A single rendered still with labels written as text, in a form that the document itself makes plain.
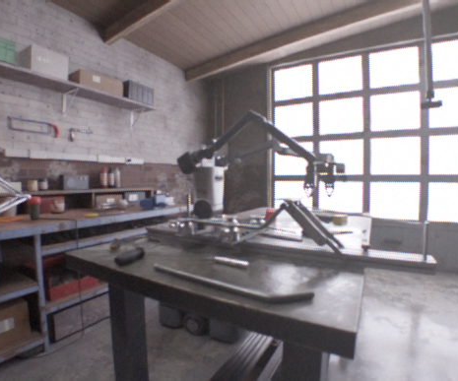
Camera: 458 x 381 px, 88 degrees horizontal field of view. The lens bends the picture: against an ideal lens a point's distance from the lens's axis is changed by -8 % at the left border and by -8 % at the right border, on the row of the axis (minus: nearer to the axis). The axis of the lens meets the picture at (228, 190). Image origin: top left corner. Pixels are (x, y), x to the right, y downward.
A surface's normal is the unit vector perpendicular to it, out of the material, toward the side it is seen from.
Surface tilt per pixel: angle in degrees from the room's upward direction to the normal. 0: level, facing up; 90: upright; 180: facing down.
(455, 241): 90
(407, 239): 90
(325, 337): 90
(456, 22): 90
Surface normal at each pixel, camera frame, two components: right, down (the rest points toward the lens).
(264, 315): -0.50, 0.04
